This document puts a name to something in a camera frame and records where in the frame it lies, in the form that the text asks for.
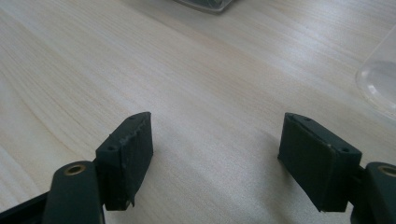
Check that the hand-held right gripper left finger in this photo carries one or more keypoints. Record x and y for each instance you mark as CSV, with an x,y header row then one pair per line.
x,y
124,158

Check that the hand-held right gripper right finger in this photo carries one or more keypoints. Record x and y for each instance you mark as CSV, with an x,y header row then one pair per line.
x,y
317,161

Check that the grey tray with dark contents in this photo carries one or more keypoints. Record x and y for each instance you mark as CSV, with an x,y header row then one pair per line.
x,y
207,4

